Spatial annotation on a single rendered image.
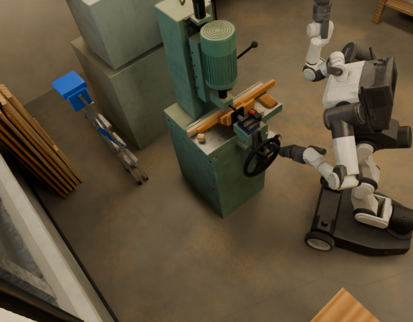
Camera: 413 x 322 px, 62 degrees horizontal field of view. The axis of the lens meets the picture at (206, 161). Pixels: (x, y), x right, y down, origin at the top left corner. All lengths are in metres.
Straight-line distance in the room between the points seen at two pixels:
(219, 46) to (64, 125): 2.42
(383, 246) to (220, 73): 1.61
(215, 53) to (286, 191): 1.51
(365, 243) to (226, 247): 0.96
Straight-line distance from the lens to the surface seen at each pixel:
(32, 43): 4.01
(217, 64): 1.77
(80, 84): 2.23
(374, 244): 2.63
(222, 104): 2.00
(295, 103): 3.51
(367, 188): 2.23
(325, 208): 2.64
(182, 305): 2.57
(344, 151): 1.57
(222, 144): 2.01
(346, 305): 2.06
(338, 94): 1.69
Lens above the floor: 2.48
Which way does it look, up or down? 54 degrees down
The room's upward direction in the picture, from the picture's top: 10 degrees counter-clockwise
